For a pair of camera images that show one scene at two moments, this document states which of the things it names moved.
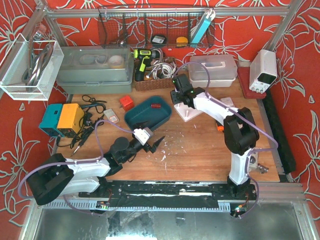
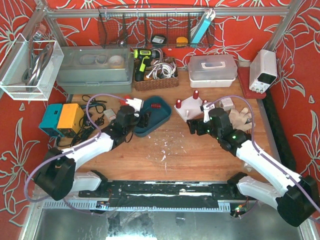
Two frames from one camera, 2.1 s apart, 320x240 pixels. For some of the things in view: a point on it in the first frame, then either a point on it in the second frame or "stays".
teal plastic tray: (153, 112) stays
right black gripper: (175, 96) → (196, 127)
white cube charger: (228, 101) stays
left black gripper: (148, 145) → (143, 119)
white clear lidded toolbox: (222, 69) stays
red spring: (155, 105) stays
